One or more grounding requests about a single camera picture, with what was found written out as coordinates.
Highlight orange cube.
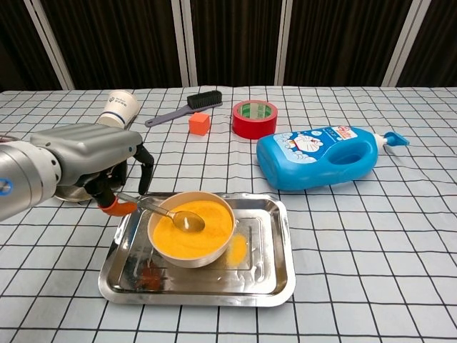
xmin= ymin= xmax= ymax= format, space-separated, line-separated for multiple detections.
xmin=188 ymin=111 xmax=211 ymax=136

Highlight round steel plate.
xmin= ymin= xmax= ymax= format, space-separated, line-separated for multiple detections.
xmin=53 ymin=162 xmax=129 ymax=203

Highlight rectangular steel tray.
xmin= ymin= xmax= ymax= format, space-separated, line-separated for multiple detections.
xmin=98 ymin=192 xmax=297 ymax=307

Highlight white paper cup blue logo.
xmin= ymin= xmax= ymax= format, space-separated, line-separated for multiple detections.
xmin=97 ymin=89 xmax=140 ymax=129

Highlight blue pump detergent bottle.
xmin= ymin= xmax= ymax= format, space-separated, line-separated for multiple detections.
xmin=256 ymin=124 xmax=411 ymax=192

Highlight black screen panel white frame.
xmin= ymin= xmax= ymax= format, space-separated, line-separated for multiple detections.
xmin=388 ymin=0 xmax=457 ymax=89
xmin=31 ymin=0 xmax=190 ymax=90
xmin=181 ymin=0 xmax=286 ymax=87
xmin=0 ymin=0 xmax=69 ymax=92
xmin=276 ymin=0 xmax=417 ymax=87

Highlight grey brush black bristles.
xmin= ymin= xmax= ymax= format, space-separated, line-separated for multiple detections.
xmin=144 ymin=89 xmax=224 ymax=128

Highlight metal spoon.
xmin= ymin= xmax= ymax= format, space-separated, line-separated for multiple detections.
xmin=116 ymin=192 xmax=206 ymax=233

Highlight red tape roll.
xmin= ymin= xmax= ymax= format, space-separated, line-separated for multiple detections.
xmin=231 ymin=100 xmax=278 ymax=140

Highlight white grid-patterned tablecloth table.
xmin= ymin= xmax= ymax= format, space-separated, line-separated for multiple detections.
xmin=0 ymin=85 xmax=457 ymax=343

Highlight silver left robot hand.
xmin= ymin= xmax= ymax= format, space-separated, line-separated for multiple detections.
xmin=30 ymin=123 xmax=156 ymax=218

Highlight beige bowl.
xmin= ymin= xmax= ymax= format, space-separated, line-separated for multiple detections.
xmin=147 ymin=191 xmax=236 ymax=269

